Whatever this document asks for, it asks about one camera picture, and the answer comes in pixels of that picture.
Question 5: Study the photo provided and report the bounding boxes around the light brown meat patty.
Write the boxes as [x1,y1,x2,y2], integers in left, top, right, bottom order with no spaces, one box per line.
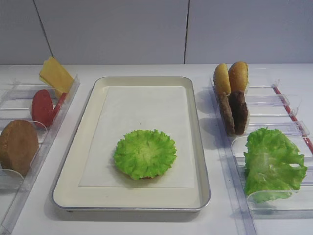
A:
[218,92,235,136]

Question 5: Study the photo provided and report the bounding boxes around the light bun half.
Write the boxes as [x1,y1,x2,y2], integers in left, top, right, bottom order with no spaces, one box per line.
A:
[213,63,231,94]

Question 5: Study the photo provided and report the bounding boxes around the green lettuce leaf in rack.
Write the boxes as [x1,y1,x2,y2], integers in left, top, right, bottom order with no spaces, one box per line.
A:
[244,128,307,203]

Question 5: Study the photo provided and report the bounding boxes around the clear acrylic left rack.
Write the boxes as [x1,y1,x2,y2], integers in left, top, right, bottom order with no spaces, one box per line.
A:
[0,66,80,235]

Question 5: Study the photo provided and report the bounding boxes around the golden bun top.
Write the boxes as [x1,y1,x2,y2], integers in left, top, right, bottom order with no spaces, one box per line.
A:
[228,61,248,92]

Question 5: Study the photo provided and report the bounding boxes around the white parchment paper sheet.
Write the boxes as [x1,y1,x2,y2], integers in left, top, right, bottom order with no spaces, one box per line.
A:
[79,86,196,188]

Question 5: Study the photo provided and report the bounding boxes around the yellow cheese slices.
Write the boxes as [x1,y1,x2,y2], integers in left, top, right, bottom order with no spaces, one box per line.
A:
[39,56,74,98]

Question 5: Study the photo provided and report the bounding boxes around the dark brown meat patty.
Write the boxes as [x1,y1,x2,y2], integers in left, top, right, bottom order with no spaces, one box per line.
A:
[228,91,248,135]

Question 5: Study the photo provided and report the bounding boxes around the red tomato slice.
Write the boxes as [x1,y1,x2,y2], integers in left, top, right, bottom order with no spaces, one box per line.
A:
[31,90,53,128]

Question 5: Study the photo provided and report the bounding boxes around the cream metal baking tray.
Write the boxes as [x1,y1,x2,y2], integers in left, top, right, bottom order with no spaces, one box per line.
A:
[52,76,210,212]

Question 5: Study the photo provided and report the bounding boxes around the brown bun half left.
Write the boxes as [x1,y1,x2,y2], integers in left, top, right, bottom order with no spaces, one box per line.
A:
[0,120,39,177]

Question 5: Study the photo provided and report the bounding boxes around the green lettuce leaf on tray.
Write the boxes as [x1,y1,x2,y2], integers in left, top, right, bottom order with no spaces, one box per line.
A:
[113,130,177,180]

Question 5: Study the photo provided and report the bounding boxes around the clear acrylic rack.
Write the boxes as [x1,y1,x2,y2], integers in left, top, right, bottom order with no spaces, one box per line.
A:
[0,66,80,235]
[211,84,313,235]

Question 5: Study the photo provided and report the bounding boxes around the clear acrylic right rack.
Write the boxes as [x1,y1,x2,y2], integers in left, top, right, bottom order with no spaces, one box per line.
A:
[211,84,313,235]

